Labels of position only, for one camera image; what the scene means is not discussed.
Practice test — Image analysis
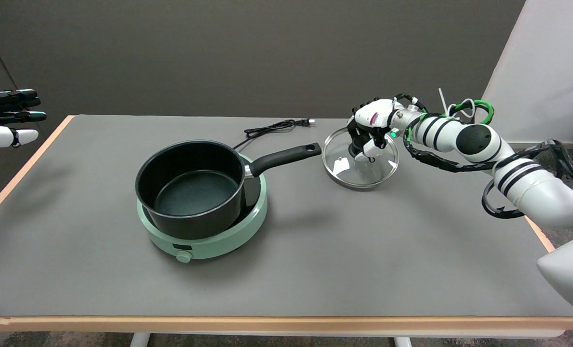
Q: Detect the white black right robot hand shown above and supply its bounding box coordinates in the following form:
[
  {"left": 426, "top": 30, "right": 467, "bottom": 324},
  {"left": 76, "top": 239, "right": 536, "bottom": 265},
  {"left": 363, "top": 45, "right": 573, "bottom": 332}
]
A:
[{"left": 346, "top": 98, "right": 409, "bottom": 162}]

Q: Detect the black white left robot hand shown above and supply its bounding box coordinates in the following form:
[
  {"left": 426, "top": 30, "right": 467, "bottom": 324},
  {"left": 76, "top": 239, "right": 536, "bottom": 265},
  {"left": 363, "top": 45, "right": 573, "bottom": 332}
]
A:
[{"left": 0, "top": 89, "right": 47, "bottom": 149}]

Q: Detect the round glass pot lid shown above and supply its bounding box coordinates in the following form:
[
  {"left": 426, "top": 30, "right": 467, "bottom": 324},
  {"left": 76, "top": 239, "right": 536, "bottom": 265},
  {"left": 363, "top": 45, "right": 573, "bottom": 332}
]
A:
[{"left": 322, "top": 126, "right": 400, "bottom": 188}]

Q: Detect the grey table mat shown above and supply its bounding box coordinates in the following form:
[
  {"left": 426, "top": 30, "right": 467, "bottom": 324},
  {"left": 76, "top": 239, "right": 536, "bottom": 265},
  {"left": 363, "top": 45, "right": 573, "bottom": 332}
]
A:
[{"left": 0, "top": 115, "right": 573, "bottom": 318}]

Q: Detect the mint green electric hot plate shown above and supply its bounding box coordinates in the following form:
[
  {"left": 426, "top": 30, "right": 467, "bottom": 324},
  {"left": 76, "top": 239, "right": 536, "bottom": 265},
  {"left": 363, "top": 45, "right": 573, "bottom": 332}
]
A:
[{"left": 137, "top": 153, "right": 268, "bottom": 263}]

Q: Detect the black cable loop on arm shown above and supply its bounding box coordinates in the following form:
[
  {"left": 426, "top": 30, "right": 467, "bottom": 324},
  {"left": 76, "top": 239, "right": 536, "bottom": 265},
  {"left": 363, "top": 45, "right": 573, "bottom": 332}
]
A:
[{"left": 395, "top": 93, "right": 573, "bottom": 220}]

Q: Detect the black power cord with plug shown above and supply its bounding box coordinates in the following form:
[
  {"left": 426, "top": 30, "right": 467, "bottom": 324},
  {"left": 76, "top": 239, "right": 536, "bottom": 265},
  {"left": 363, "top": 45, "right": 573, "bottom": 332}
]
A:
[{"left": 232, "top": 119, "right": 316, "bottom": 151}]

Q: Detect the black saucepan with handle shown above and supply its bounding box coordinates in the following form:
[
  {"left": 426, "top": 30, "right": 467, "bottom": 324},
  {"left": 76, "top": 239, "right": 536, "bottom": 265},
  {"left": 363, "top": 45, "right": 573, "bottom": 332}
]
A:
[{"left": 135, "top": 140, "right": 322, "bottom": 240}]

